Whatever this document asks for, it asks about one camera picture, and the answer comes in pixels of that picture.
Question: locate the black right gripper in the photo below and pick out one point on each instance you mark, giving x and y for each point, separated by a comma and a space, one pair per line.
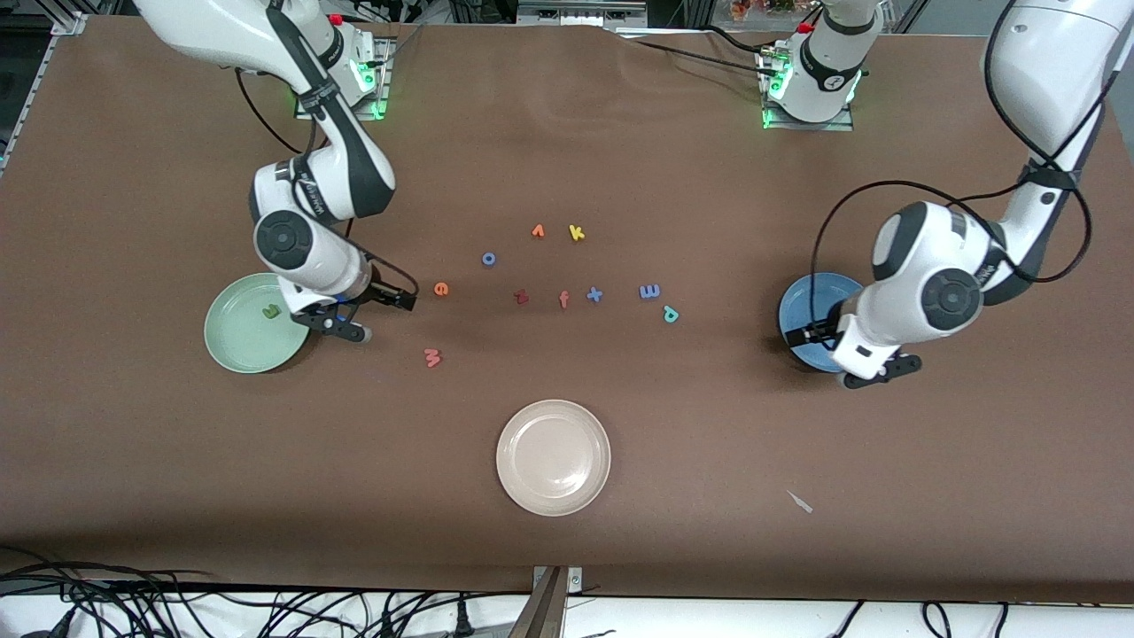
379, 293

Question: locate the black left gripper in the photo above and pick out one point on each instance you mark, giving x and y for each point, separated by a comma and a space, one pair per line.
816, 336

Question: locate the salmon foam letter m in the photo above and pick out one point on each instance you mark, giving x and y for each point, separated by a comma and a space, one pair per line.
432, 357

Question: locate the blue foam letter m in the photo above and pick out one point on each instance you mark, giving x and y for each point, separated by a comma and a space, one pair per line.
649, 291

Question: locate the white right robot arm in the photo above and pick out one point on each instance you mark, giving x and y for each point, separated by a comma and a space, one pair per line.
301, 248

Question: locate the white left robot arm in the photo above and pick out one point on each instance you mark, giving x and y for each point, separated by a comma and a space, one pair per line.
939, 292

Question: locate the blue plate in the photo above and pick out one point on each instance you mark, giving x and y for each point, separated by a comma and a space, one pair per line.
802, 301

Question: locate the white paper scrap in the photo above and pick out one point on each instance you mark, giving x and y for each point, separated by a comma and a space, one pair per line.
802, 504

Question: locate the green plate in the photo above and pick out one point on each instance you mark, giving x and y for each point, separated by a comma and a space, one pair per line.
239, 332

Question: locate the beige plate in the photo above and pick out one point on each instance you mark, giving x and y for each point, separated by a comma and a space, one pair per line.
554, 456

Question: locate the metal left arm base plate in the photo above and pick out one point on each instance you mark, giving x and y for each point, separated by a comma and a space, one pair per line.
797, 127

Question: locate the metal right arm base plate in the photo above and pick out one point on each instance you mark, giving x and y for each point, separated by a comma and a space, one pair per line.
387, 80

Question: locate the metal frame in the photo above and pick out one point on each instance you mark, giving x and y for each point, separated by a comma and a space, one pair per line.
576, 11

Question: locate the metal table clamp bracket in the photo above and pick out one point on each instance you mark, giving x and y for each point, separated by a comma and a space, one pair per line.
554, 602

